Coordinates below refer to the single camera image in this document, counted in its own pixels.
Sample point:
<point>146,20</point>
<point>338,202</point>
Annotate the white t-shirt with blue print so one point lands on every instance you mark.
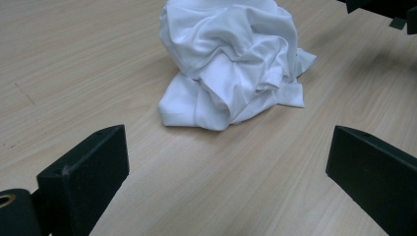
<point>229,65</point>

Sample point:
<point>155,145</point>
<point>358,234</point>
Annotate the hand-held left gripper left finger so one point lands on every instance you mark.
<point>86,177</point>

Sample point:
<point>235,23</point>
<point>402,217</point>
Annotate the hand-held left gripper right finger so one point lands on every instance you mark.
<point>377,177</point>

